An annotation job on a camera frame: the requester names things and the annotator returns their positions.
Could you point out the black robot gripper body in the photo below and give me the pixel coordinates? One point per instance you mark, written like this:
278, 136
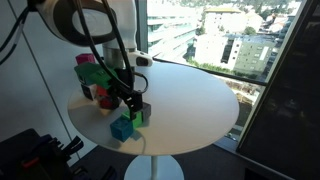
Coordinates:
128, 90

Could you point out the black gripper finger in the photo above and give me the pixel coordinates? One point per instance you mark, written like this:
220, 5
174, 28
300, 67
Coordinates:
116, 100
135, 110

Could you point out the blue toy block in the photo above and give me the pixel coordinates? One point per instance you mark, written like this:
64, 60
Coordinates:
121, 129

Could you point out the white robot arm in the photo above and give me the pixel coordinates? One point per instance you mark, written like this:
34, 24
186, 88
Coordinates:
123, 20

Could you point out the purple toy block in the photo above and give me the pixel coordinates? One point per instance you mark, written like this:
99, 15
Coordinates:
106, 103

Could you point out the green toy block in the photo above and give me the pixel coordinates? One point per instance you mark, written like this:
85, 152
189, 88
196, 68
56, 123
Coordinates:
138, 120

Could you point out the grey toy block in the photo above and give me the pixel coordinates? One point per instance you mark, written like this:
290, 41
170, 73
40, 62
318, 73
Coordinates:
146, 111

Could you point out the orange toy block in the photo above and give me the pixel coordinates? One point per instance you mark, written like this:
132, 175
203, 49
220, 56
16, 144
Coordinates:
101, 91

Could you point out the white and black toy block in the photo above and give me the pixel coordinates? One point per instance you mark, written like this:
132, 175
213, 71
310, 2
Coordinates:
88, 91

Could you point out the magenta toy block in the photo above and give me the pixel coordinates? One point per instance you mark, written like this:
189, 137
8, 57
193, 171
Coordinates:
85, 59

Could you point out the black equipment pile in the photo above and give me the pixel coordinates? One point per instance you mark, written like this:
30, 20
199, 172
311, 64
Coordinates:
30, 150

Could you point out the white apartment building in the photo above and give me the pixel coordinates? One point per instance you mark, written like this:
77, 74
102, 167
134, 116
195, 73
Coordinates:
220, 40

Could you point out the grey green apartment building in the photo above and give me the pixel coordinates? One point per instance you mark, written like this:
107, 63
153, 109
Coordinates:
253, 55

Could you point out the black panel screen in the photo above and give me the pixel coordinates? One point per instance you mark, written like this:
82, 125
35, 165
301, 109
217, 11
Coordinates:
293, 110

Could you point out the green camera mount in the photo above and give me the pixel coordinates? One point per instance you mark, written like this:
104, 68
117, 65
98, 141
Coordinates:
93, 75

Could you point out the white table pedestal base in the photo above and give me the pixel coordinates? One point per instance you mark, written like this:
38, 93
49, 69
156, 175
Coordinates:
153, 168

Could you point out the dark window frame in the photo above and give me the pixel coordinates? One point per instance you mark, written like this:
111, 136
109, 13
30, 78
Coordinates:
233, 76

